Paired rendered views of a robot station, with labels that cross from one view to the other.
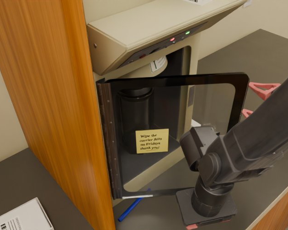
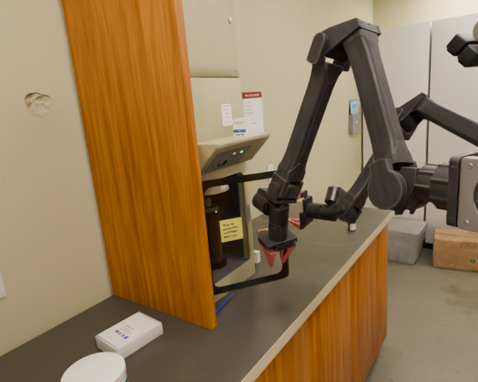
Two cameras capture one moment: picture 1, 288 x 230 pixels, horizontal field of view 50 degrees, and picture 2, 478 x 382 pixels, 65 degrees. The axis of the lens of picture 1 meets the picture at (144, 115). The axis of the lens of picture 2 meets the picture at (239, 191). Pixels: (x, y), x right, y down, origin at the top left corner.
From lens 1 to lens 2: 69 cm
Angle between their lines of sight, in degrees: 30
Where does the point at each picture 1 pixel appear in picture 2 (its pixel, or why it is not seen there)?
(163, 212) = (249, 304)
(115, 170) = not seen: hidden behind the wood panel
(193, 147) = (262, 198)
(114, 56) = (207, 155)
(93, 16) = not seen: hidden behind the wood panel
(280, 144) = (300, 157)
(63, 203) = (161, 317)
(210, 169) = (273, 189)
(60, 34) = (183, 138)
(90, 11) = not seen: hidden behind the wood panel
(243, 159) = (287, 171)
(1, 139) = (90, 287)
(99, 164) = (203, 231)
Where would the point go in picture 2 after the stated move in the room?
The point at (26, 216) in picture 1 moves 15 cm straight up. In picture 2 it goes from (134, 322) to (127, 278)
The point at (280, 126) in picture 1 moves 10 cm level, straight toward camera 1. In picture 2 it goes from (297, 145) to (291, 151)
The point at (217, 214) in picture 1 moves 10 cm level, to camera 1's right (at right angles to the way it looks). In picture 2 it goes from (286, 239) to (317, 233)
